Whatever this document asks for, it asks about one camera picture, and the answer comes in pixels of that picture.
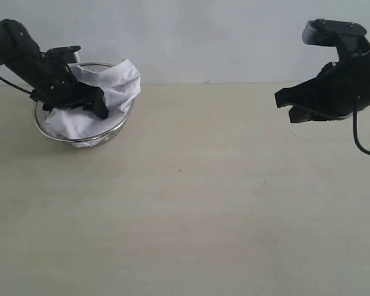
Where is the metal wire mesh basket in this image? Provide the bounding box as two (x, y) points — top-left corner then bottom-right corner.
(34, 62), (135, 148)

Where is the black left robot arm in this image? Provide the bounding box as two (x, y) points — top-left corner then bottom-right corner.
(0, 19), (109, 119)

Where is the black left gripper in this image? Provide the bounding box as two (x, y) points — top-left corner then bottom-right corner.
(30, 54), (109, 120)

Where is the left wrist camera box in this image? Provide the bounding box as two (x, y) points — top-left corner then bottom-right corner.
(46, 46), (81, 64)

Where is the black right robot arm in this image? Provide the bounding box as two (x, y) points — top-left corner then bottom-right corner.
(274, 51), (370, 123)

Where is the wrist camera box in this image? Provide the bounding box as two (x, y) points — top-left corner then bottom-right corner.
(302, 18), (367, 47)
(46, 46), (81, 64)

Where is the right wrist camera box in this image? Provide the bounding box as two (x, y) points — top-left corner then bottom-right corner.
(302, 18), (367, 47)

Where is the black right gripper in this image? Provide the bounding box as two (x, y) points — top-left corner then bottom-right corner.
(274, 60), (370, 124)

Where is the white t-shirt with red print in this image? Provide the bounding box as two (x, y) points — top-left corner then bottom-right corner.
(42, 60), (141, 139)

